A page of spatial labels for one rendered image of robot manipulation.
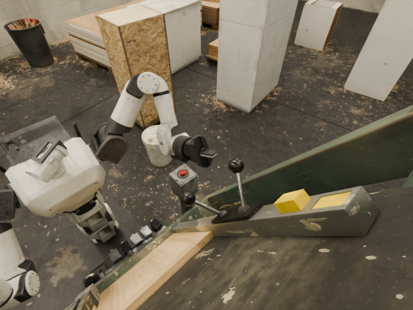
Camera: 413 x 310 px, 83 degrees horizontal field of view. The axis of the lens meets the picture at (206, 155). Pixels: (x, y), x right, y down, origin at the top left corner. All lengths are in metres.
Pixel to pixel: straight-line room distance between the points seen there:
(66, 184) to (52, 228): 1.65
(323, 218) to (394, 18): 3.72
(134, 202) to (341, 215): 2.18
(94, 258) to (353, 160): 1.85
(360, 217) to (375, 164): 0.25
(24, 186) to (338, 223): 0.89
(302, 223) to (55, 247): 2.25
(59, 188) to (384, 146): 0.91
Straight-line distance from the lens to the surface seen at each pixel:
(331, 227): 0.36
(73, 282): 2.26
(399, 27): 4.01
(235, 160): 0.53
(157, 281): 0.69
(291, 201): 0.39
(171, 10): 3.88
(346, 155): 0.59
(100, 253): 2.07
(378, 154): 0.56
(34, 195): 0.94
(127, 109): 0.93
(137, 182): 2.53
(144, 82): 0.89
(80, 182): 0.94
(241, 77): 3.07
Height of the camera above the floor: 1.96
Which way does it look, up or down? 47 degrees down
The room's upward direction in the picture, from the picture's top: straight up
